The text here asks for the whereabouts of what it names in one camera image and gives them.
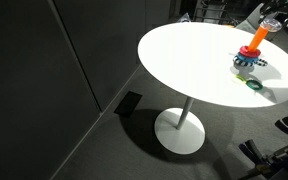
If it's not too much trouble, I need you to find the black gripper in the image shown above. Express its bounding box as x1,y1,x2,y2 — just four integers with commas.
263,0,288,15

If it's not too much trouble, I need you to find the transparent plastic ring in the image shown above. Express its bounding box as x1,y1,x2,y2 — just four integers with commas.
259,17,283,33

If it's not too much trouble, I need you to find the grey office chair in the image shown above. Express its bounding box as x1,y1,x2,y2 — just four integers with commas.
236,3,263,34

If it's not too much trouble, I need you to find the black blue clamp stand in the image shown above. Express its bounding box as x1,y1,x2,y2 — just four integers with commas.
238,140,288,180

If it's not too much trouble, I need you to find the white round table base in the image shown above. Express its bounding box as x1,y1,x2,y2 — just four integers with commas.
154,108,205,155

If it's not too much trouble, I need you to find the orange ring holder post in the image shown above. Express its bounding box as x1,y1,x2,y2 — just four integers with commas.
247,26,268,52

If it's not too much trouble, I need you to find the small black white striped ring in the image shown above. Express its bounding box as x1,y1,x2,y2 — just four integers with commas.
255,58,269,67

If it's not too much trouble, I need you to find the red toothed ring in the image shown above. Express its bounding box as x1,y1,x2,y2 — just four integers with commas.
239,45,262,59

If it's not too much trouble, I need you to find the blue ring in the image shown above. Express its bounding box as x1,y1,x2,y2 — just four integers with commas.
237,52,260,64

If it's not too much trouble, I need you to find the large black white striped ring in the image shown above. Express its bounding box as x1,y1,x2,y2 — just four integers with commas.
232,55,257,68

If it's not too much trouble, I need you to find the dark green toothed ring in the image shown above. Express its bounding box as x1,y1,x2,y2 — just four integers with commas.
245,79,264,91

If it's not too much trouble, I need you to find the white table pedestal pole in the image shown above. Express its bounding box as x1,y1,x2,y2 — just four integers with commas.
176,97,194,130

